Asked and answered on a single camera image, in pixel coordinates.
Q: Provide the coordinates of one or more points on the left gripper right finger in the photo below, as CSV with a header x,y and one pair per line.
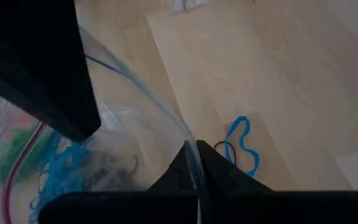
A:
x,y
275,208

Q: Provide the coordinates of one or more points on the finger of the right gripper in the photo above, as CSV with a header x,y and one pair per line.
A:
x,y
36,62

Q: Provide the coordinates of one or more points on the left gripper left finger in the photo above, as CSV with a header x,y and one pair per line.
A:
x,y
135,208

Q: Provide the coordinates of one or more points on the clear zip bag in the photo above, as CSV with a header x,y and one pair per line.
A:
x,y
135,124

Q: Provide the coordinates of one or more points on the green rubber bands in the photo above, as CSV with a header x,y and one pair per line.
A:
x,y
14,152

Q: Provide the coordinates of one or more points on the dark rubber bands pile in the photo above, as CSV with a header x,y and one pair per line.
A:
x,y
110,169

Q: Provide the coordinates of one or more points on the loose dark rubber bands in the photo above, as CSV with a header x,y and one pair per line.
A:
x,y
233,152

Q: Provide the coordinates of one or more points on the single blue rubber band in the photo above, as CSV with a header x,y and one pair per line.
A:
x,y
244,124

